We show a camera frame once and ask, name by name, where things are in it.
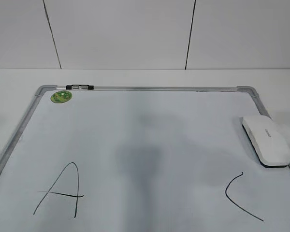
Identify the round green magnet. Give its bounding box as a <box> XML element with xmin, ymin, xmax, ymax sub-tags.
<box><xmin>50</xmin><ymin>90</ymin><xmax>73</xmax><ymax>104</ymax></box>

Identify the black and silver marker clip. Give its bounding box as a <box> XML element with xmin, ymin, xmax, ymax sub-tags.
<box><xmin>65</xmin><ymin>85</ymin><xmax>94</xmax><ymax>90</ymax></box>

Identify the white whiteboard with grey frame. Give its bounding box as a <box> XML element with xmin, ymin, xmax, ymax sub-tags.
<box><xmin>0</xmin><ymin>86</ymin><xmax>290</xmax><ymax>232</ymax></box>

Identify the white whiteboard eraser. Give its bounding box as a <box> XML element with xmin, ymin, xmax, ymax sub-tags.
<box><xmin>242</xmin><ymin>115</ymin><xmax>290</xmax><ymax>168</ymax></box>

